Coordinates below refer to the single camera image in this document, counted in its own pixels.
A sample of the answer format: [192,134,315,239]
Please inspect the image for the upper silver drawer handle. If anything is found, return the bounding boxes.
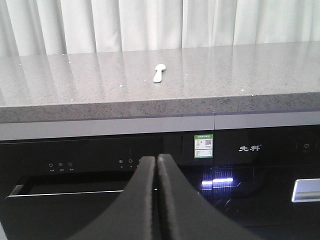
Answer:
[291,178,320,203]

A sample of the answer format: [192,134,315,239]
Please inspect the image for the white curtain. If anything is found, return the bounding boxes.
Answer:
[0,0,320,57]

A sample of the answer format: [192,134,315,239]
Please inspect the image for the black disinfection cabinet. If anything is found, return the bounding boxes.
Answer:
[210,125,320,240]

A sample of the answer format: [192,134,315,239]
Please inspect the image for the green energy label sticker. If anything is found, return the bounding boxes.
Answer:
[194,134,214,159]

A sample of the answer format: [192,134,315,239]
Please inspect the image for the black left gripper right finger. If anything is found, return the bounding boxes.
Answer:
[157,154,258,240]

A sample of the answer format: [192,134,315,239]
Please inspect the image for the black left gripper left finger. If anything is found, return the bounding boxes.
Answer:
[70,156,156,240]

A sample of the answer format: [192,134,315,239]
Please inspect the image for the pale green plastic spoon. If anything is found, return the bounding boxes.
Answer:
[153,63,166,83]

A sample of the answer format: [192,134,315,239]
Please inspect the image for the black built-in dishwasher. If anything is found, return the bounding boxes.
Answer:
[0,132,213,240]

